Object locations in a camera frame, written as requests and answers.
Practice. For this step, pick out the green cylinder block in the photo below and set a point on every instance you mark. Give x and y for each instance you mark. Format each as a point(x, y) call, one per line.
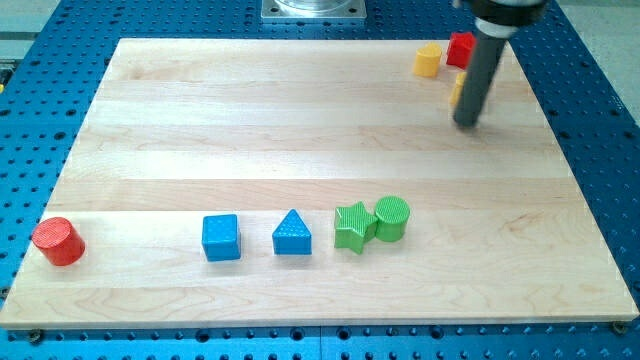
point(393, 214)

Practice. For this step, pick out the black robot arm end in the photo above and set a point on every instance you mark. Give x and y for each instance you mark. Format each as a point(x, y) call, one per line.
point(516, 13)

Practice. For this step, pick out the yellow heart block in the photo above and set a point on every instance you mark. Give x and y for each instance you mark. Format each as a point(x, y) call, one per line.
point(427, 60)

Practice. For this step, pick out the yellow hexagon block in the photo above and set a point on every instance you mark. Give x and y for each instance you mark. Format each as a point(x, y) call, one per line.
point(457, 88)

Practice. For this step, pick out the red pentagon block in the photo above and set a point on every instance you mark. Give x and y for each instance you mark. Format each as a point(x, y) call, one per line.
point(460, 48)

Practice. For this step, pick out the blue cube block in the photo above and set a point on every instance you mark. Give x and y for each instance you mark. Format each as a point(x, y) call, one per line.
point(221, 238)

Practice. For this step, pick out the wooden board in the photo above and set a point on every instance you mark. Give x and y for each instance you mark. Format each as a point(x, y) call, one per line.
point(180, 129)

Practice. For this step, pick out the blue triangle block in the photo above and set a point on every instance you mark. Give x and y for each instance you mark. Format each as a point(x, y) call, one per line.
point(292, 236)

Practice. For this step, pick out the grey pusher rod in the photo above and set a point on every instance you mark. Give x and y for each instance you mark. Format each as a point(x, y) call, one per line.
point(490, 43)

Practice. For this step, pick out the green star block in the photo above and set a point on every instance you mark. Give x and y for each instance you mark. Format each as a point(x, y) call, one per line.
point(354, 226)

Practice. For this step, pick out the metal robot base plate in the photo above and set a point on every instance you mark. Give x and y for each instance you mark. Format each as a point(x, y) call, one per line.
point(313, 9)

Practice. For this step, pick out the red cylinder block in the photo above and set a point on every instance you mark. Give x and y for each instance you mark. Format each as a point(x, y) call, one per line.
point(58, 241)

